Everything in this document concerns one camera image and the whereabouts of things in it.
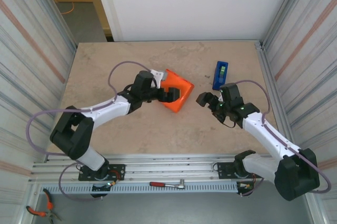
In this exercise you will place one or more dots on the orange wrapping paper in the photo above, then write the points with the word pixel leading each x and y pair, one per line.
pixel 181 84

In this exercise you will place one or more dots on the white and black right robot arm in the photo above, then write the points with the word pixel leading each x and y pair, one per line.
pixel 287 171

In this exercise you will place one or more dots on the blue tape dispenser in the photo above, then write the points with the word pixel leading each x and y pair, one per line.
pixel 219 76

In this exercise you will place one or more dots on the green tape roll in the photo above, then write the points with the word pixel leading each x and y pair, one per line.
pixel 222 70

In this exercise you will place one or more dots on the aluminium mounting rails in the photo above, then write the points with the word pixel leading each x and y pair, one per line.
pixel 171 167

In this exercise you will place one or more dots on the yellow power connector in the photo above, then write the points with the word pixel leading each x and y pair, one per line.
pixel 111 183
pixel 247 185

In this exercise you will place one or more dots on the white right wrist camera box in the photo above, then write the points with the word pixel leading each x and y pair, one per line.
pixel 220 97

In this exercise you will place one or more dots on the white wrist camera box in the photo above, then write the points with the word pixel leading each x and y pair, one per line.
pixel 158 76
pixel 220 97

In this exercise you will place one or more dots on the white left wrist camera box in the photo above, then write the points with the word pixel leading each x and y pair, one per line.
pixel 158 76

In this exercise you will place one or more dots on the aluminium side rail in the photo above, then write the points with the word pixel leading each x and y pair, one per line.
pixel 266 66

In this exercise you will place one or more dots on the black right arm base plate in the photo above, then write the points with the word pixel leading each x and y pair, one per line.
pixel 223 167

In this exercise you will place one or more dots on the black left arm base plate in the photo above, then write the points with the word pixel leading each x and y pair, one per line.
pixel 118 168

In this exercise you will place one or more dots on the white door frame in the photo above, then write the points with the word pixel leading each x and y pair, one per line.
pixel 105 2

